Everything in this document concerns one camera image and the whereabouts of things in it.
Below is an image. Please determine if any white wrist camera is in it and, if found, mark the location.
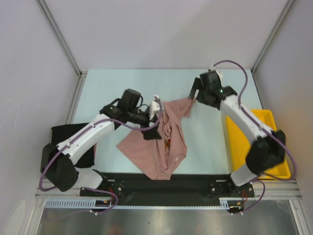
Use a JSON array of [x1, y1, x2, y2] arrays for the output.
[[209, 65, 223, 80], [149, 95, 163, 120]]

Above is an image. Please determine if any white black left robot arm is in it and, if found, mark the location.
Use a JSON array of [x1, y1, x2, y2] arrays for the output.
[[39, 89, 163, 196]]

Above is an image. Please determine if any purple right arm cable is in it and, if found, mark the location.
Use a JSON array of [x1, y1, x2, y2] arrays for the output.
[[211, 60, 298, 182]]

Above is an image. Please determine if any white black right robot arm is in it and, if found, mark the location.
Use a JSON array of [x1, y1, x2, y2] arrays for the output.
[[188, 70, 286, 196]]

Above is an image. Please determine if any left aluminium corner post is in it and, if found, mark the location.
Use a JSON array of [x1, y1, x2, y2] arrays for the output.
[[36, 0, 82, 77]]

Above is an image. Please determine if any aluminium corner post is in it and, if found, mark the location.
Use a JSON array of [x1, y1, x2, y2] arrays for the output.
[[36, 0, 82, 77], [251, 0, 296, 75]]

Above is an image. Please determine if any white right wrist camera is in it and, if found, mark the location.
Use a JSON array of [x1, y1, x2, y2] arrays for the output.
[[209, 65, 223, 80]]

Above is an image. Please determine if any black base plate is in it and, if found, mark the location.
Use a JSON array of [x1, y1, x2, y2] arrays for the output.
[[80, 173, 254, 203]]

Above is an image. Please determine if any aluminium frame rail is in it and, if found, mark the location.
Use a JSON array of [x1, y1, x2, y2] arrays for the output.
[[35, 180, 301, 200]]

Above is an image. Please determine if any yellow plastic tray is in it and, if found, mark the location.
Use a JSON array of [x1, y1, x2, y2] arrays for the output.
[[225, 110, 291, 180]]

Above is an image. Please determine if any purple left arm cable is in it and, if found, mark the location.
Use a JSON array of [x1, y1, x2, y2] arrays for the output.
[[39, 96, 164, 191]]

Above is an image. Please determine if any pink t shirt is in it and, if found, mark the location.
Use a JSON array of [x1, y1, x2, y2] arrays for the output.
[[116, 98, 195, 180]]

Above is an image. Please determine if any right aluminium corner post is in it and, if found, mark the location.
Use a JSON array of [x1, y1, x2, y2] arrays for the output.
[[251, 0, 296, 75]]

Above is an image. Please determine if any white slotted cable duct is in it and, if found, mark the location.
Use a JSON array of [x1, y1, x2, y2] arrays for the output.
[[45, 198, 243, 210]]

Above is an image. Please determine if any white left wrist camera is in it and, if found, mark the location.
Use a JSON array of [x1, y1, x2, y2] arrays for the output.
[[149, 95, 163, 120]]

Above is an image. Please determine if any folded black t shirt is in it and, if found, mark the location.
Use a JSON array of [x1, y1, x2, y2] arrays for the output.
[[51, 123, 96, 168]]

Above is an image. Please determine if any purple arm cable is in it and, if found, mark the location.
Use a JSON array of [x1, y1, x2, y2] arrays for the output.
[[211, 60, 298, 182], [39, 96, 164, 191]]

